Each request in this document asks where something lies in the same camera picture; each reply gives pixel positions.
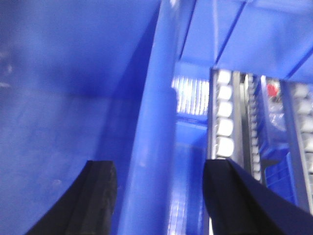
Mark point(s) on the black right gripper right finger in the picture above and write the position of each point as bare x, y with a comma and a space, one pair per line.
239, 205

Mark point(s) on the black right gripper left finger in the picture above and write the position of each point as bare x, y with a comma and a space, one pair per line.
86, 208

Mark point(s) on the large blue plastic bin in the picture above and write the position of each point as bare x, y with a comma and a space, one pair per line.
127, 81

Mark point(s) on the white roller track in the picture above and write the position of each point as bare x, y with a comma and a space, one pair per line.
223, 122

